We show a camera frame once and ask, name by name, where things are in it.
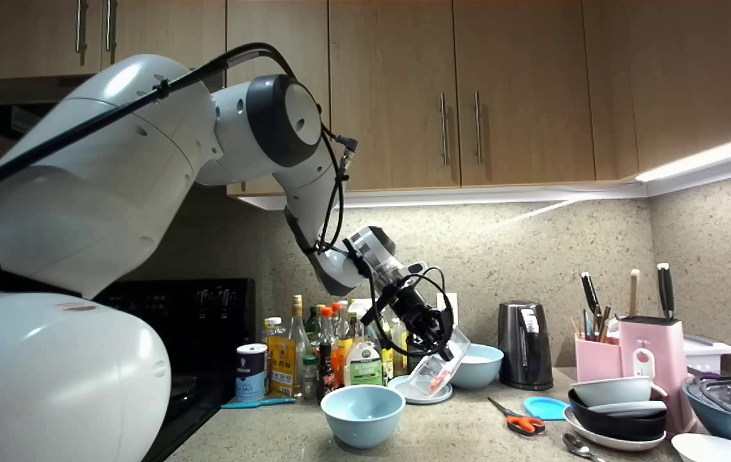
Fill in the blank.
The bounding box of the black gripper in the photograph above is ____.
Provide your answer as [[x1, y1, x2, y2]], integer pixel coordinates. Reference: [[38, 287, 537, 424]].
[[376, 267, 462, 362]]

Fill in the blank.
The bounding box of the clear plastic lunch box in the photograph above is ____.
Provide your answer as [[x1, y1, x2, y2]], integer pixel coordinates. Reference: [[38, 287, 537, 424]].
[[397, 327, 474, 405]]

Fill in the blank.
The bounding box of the large light blue bowl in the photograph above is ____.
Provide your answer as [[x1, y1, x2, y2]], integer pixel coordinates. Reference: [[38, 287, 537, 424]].
[[448, 341, 507, 394]]

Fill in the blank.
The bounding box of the small light blue bowl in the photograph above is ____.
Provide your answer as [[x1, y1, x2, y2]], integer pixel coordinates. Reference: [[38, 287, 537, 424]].
[[318, 382, 407, 453]]

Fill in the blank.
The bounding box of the grey blue bowl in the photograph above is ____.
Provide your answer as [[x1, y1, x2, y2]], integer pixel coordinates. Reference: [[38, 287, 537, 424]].
[[566, 374, 669, 410]]

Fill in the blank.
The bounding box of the black bowl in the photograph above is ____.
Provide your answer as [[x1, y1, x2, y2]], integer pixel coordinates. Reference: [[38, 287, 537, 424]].
[[566, 395, 669, 444]]

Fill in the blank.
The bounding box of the white box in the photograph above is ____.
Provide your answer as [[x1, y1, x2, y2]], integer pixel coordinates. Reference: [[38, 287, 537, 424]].
[[679, 333, 731, 380]]

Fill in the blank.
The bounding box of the small white bowl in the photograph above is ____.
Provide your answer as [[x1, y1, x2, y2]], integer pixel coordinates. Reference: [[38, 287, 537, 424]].
[[669, 432, 731, 462]]

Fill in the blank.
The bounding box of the orange sachet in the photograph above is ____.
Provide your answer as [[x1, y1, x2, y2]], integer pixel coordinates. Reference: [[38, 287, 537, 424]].
[[427, 362, 453, 391]]

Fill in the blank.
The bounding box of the light blue plate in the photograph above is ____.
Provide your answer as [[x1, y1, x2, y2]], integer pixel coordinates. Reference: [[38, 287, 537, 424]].
[[387, 372, 456, 409]]

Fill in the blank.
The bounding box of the black electric kettle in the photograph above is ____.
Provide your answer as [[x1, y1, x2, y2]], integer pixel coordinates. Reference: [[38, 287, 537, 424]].
[[496, 297, 557, 394]]

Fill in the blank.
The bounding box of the clear spray bottle green label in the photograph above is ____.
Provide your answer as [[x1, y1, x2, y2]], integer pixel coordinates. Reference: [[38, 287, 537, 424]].
[[343, 313, 387, 391]]

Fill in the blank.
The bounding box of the orange cap sauce bottle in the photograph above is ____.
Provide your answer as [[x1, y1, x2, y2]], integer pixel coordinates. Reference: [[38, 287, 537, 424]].
[[330, 297, 357, 389], [311, 304, 339, 347]]

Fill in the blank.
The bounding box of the teal round lid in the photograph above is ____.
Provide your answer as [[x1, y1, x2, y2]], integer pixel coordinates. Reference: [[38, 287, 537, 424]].
[[521, 394, 573, 424]]

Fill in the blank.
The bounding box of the small dark sauce bottle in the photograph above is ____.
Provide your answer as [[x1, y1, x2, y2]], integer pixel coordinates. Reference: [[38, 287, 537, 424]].
[[318, 340, 339, 403]]

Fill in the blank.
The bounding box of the green cap jar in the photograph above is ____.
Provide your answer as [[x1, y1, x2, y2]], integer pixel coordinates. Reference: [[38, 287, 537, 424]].
[[298, 353, 324, 403]]

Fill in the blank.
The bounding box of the long under cabinet light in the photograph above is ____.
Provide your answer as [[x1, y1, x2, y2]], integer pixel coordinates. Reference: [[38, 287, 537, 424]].
[[239, 184, 641, 214]]

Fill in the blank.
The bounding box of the pink utensil holder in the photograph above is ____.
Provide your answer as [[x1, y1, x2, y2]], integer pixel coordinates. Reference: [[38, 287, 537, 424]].
[[573, 332, 625, 386]]

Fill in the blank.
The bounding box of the yellow label bottle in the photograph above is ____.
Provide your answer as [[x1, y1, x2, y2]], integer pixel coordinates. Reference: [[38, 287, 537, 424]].
[[265, 294, 307, 400]]

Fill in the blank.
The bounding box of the white cap clear bottle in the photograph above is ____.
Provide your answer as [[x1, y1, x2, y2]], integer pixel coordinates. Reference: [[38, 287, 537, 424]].
[[260, 313, 288, 345]]

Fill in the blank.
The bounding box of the white lid jar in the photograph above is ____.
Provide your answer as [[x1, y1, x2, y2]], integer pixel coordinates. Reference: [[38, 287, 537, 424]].
[[233, 341, 270, 409]]

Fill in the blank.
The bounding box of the pink knife block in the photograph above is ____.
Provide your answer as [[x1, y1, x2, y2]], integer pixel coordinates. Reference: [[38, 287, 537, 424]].
[[619, 313, 692, 435]]

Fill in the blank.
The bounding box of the black kitchen appliance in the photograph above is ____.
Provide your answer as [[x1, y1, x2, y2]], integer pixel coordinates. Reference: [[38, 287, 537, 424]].
[[92, 276, 260, 462]]

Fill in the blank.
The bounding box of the under cabinet light strip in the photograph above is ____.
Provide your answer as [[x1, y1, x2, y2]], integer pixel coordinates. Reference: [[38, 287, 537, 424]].
[[634, 125, 731, 188]]

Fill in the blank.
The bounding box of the white wall outlet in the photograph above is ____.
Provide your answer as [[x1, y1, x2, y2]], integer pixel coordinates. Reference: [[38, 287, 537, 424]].
[[432, 290, 462, 332]]

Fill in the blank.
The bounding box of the black handled knife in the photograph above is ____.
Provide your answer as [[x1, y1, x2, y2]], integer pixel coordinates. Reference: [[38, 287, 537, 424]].
[[580, 269, 606, 341], [654, 260, 677, 322]]

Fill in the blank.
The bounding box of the pale handled knife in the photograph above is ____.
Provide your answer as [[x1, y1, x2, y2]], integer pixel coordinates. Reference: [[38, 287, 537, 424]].
[[625, 267, 643, 319]]

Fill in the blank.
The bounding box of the metal cabinet handle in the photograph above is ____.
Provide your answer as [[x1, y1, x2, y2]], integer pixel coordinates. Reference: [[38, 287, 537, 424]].
[[473, 90, 492, 172], [75, 0, 91, 69], [103, 0, 120, 64], [438, 95, 456, 172]]

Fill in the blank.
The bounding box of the brown wall cabinet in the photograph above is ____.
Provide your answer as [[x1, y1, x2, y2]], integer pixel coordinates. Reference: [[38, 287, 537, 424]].
[[580, 0, 731, 182], [0, 0, 591, 193]]

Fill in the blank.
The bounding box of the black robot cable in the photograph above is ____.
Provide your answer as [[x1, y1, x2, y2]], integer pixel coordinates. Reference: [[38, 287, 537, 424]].
[[0, 41, 456, 362]]

